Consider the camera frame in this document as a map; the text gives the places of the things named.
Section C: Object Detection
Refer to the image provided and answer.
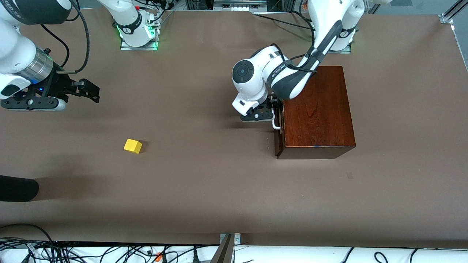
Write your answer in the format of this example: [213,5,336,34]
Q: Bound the wooden drawer with white handle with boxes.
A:
[272,108,286,150]

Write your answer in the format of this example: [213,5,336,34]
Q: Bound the yellow block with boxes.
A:
[124,139,143,154]

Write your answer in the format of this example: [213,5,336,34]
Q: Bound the dark brown wooden cabinet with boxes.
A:
[274,66,356,160]

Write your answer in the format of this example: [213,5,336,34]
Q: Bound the grey power strip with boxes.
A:
[213,0,268,11]

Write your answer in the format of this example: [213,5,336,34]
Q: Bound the black cylinder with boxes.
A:
[0,175,39,202]

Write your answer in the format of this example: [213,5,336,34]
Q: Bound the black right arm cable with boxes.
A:
[40,0,91,74]

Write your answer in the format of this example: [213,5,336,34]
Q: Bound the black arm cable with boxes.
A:
[271,44,318,73]
[40,0,91,74]

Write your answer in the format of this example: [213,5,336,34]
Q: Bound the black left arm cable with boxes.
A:
[271,44,318,73]

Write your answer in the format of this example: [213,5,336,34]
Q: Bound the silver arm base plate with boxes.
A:
[120,35,158,51]
[327,44,352,54]

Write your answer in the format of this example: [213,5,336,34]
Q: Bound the long black table cable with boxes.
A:
[254,14,315,33]

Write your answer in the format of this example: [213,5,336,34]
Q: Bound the black looped cable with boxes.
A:
[0,224,55,256]

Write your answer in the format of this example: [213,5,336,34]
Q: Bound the grey metal post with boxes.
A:
[211,234,234,263]

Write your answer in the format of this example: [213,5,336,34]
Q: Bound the tangled black cable bundle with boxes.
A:
[0,237,220,263]

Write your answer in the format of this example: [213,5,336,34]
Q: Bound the grey aluminium frame rail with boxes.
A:
[441,0,468,24]

